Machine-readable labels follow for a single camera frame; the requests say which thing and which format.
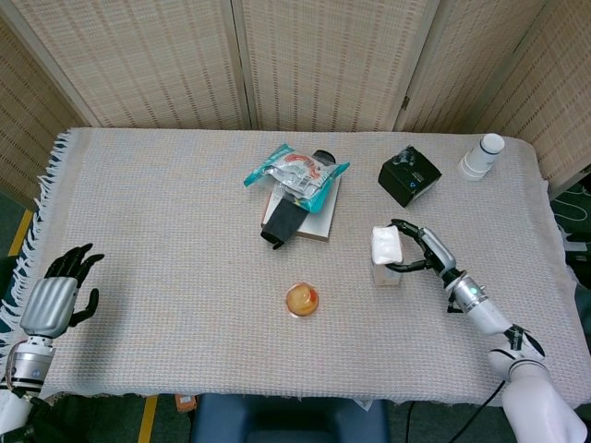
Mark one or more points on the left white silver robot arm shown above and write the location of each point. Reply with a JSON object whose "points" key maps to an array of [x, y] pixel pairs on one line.
{"points": [[20, 383]]}

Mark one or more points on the white tissue pack Face print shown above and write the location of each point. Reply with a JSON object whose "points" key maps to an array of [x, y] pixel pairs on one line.
{"points": [[385, 254]]}

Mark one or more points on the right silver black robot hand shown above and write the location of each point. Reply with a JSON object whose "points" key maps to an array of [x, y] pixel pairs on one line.
{"points": [[429, 253]]}

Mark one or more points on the teal snack bag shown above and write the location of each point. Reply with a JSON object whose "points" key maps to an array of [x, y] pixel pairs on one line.
{"points": [[295, 174]]}

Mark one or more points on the orange small box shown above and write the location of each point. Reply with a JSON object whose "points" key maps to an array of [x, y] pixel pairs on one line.
{"points": [[186, 403]]}

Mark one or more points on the orange jelly cup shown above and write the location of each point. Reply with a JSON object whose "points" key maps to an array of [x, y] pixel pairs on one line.
{"points": [[302, 300]]}

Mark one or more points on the white hardcover book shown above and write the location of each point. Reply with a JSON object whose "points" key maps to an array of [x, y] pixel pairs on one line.
{"points": [[310, 217]]}

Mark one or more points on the black cardboard box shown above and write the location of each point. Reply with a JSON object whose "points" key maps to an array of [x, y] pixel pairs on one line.
{"points": [[409, 176]]}

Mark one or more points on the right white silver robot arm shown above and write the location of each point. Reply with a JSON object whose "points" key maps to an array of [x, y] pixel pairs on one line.
{"points": [[508, 346]]}

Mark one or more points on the woven fringed tablecloth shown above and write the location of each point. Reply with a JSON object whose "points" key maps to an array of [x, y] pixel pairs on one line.
{"points": [[184, 277]]}

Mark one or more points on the dark blue chair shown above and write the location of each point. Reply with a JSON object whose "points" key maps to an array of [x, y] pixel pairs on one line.
{"points": [[291, 419]]}

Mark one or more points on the white plastic bottle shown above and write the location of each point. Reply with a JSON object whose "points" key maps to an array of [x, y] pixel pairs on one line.
{"points": [[481, 157]]}

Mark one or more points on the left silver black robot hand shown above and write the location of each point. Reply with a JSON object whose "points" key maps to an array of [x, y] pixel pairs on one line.
{"points": [[48, 307]]}

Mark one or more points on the woven folding screen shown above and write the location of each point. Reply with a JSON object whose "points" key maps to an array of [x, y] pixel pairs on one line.
{"points": [[295, 60]]}

